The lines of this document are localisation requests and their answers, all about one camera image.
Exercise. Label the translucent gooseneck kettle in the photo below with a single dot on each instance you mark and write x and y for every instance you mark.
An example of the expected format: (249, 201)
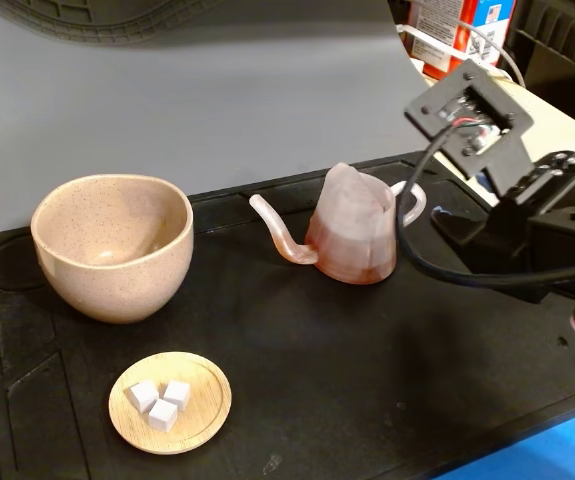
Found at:
(352, 240)

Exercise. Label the white sugar cube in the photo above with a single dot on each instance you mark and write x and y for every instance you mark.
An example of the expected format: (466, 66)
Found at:
(177, 395)
(143, 397)
(163, 416)

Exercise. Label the blue table cover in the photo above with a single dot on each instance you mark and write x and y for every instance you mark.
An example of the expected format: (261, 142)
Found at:
(557, 450)

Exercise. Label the black silicone work mat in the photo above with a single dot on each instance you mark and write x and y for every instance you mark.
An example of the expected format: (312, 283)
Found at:
(317, 340)

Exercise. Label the beige speckled ceramic cup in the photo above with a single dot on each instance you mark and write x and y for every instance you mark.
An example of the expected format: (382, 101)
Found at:
(117, 280)

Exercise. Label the round wooden saucer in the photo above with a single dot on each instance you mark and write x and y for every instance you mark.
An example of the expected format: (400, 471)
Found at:
(202, 415)

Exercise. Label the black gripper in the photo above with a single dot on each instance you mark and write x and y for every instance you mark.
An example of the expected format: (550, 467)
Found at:
(553, 226)

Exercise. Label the grey backdrop sheet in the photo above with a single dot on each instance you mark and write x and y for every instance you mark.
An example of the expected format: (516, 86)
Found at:
(217, 110)

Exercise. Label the black slatted crate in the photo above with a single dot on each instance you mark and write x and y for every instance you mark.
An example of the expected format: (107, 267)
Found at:
(562, 40)

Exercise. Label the orange and white box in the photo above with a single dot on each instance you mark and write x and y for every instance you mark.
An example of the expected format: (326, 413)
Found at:
(447, 30)

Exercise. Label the dark grey ribbed mat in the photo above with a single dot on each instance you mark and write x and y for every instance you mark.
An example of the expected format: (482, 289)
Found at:
(92, 22)

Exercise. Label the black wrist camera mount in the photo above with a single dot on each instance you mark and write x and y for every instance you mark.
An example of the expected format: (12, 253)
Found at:
(507, 155)

